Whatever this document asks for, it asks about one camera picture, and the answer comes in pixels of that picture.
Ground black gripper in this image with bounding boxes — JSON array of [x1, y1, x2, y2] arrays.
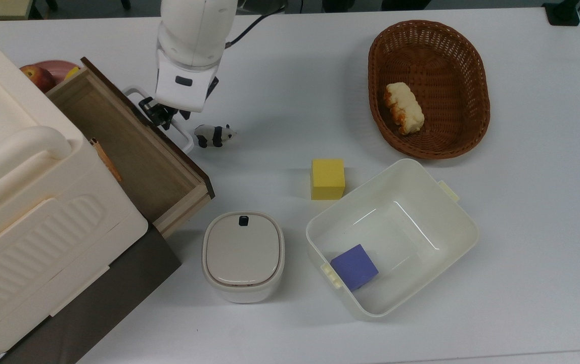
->
[[139, 76, 219, 131]]

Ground wooden drawer with white handle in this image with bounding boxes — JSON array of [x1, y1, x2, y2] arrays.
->
[[46, 56, 216, 239]]

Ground white plastic open bin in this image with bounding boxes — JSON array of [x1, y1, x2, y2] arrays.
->
[[305, 158, 480, 321]]

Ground toy panda figurine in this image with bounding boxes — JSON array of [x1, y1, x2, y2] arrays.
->
[[193, 123, 238, 149]]

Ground orange storage box latch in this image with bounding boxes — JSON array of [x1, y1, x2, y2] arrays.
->
[[89, 137, 123, 183]]

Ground pink plate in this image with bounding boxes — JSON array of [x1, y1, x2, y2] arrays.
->
[[19, 60, 82, 87]]

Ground red toy apple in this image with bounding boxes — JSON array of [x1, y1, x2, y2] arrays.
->
[[20, 64, 57, 94]]

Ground beige lidded trash can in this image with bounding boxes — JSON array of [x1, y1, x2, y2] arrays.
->
[[201, 211, 286, 304]]

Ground cream plastic storage box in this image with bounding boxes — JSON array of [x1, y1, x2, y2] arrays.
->
[[0, 15, 149, 353]]

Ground yellow foam cube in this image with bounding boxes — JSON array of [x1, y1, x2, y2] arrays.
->
[[310, 158, 346, 201]]

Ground toy bread piece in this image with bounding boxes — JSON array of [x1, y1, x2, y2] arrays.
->
[[383, 82, 426, 136]]

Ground purple foam cube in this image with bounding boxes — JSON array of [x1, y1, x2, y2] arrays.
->
[[330, 244, 380, 292]]

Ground brown wicker basket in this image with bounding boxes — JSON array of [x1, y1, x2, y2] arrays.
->
[[368, 19, 492, 160]]

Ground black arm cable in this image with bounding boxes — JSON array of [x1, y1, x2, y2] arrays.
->
[[225, 3, 288, 50]]

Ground black table clamp mount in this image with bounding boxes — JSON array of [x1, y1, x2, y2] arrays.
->
[[542, 0, 580, 27]]

